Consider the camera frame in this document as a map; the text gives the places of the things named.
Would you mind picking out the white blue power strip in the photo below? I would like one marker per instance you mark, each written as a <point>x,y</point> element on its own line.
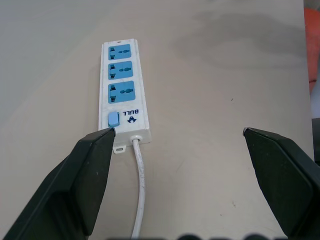
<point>123,95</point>

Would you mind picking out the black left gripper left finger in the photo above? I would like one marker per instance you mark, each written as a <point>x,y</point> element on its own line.
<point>65,185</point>

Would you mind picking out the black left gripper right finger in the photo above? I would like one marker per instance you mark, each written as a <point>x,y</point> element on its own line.
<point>282,180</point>

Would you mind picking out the orange object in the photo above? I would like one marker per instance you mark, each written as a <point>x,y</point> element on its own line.
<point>312,42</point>

